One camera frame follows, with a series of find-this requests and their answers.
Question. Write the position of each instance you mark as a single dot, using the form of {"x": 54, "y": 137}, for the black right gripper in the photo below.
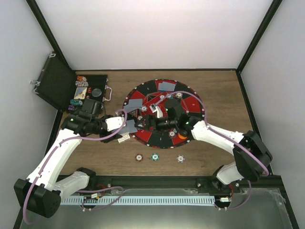
{"x": 156, "y": 124}

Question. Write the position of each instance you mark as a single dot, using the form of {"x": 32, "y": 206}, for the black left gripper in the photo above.
{"x": 100, "y": 136}

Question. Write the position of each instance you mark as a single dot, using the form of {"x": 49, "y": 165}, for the purple white chip stack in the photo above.
{"x": 180, "y": 158}

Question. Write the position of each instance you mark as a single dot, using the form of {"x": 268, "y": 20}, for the dealt blue card top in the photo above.
{"x": 166, "y": 86}

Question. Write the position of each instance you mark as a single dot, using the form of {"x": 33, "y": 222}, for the blue green chip stack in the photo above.
{"x": 155, "y": 157}

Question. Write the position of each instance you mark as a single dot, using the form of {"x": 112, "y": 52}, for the dealt blue card seat four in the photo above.
{"x": 135, "y": 103}

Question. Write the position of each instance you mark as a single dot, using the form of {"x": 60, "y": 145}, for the orange black chip stack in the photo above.
{"x": 139, "y": 157}

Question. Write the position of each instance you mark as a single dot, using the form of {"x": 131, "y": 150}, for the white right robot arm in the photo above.
{"x": 251, "y": 156}

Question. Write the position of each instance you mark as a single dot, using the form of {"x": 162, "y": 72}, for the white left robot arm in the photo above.
{"x": 41, "y": 192}

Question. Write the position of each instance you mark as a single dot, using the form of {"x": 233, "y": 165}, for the green chips inside case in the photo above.
{"x": 74, "y": 104}

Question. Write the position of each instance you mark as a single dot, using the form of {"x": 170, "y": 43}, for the round red black poker mat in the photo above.
{"x": 148, "y": 91}

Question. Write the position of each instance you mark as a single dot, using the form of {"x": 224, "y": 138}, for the round dealer button in case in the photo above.
{"x": 96, "y": 92}

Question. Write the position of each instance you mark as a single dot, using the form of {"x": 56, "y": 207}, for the card pack inside case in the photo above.
{"x": 80, "y": 93}

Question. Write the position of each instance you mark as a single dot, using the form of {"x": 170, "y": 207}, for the black poker chip case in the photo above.
{"x": 56, "y": 84}

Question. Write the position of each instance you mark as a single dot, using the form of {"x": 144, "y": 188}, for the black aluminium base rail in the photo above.
{"x": 204, "y": 184}

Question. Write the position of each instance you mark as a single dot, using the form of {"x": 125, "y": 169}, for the light blue slotted cable duct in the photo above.
{"x": 142, "y": 201}

